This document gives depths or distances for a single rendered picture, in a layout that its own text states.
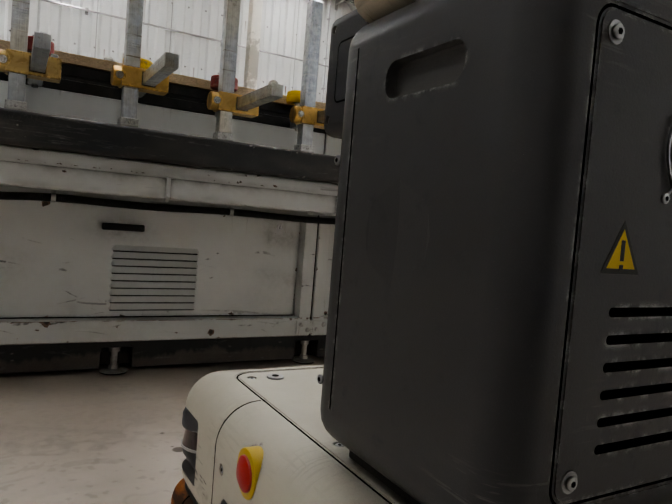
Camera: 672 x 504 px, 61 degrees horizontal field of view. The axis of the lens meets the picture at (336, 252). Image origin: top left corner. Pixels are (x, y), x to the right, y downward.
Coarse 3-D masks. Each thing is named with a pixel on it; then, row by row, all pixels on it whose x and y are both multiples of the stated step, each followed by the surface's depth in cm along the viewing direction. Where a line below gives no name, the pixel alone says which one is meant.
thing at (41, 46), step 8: (40, 40) 112; (48, 40) 113; (32, 48) 119; (40, 48) 112; (48, 48) 113; (32, 56) 119; (40, 56) 119; (48, 56) 118; (32, 64) 127; (40, 64) 126; (32, 80) 144; (40, 80) 143
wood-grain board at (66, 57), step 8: (0, 40) 147; (0, 48) 147; (8, 48) 148; (64, 56) 155; (72, 56) 156; (80, 56) 157; (72, 64) 156; (80, 64) 157; (88, 64) 158; (96, 64) 159; (104, 64) 160; (112, 64) 161; (120, 64) 162; (176, 80) 170; (184, 80) 171; (192, 80) 172; (200, 80) 173; (208, 80) 174; (200, 88) 174; (208, 88) 174; (240, 88) 179; (248, 88) 180; (288, 104) 188; (320, 104) 193
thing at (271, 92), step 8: (264, 88) 140; (272, 88) 136; (280, 88) 137; (248, 96) 150; (256, 96) 145; (264, 96) 140; (272, 96) 137; (280, 96) 137; (240, 104) 155; (248, 104) 150; (256, 104) 149; (216, 112) 172
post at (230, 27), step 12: (228, 0) 154; (240, 0) 156; (228, 12) 155; (228, 24) 155; (228, 36) 155; (228, 48) 156; (228, 60) 156; (228, 72) 156; (228, 84) 156; (216, 120) 159; (228, 120) 157; (228, 132) 158
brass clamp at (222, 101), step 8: (208, 96) 157; (216, 96) 154; (224, 96) 155; (232, 96) 156; (240, 96) 158; (208, 104) 156; (216, 104) 155; (224, 104) 156; (232, 104) 157; (232, 112) 158; (240, 112) 158; (248, 112) 159; (256, 112) 160
